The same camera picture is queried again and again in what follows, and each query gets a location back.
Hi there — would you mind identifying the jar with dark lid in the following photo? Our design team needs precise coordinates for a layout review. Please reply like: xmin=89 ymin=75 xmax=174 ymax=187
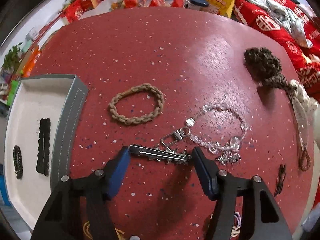
xmin=188 ymin=0 xmax=209 ymax=11

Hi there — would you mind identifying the black scalloped snap hair clip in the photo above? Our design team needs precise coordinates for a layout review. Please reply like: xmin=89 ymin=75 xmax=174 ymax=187
xmin=36 ymin=118 xmax=51 ymax=176

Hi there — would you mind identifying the red patterned bedding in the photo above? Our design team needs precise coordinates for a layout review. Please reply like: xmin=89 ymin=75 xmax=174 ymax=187
xmin=234 ymin=0 xmax=319 ymax=100

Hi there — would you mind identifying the cream leather chair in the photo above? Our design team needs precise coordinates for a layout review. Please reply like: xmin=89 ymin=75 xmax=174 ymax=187
xmin=302 ymin=108 xmax=319 ymax=232

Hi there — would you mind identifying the orange gift box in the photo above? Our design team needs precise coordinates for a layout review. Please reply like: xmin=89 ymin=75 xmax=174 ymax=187
xmin=21 ymin=45 xmax=41 ymax=77

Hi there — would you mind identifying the potted green plant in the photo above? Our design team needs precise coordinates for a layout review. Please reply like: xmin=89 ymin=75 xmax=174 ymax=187
xmin=1 ymin=42 xmax=22 ymax=73

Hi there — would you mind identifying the purple hair ties bundle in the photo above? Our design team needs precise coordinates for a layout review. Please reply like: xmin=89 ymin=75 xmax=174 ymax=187
xmin=229 ymin=211 xmax=242 ymax=239

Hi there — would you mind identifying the silver star hair clip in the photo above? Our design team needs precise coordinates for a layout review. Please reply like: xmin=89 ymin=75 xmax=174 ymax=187
xmin=128 ymin=145 xmax=191 ymax=165

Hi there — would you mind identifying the tan braided hair tie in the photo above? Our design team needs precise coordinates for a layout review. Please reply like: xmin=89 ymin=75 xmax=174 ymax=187
xmin=107 ymin=82 xmax=165 ymax=126

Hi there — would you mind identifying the yellow carton box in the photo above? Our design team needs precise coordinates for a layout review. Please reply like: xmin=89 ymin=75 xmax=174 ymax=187
xmin=207 ymin=0 xmax=235 ymax=18

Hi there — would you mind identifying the grey white jewelry tray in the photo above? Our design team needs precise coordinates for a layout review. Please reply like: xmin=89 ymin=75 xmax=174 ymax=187
xmin=4 ymin=74 xmax=88 ymax=230

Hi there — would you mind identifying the white polka dot scrunchie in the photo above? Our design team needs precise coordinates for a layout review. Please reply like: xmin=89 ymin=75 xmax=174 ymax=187
xmin=289 ymin=79 xmax=319 ymax=116

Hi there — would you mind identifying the brown spiral hair tie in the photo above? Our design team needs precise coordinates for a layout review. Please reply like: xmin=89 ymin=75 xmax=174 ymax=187
xmin=298 ymin=148 xmax=312 ymax=172

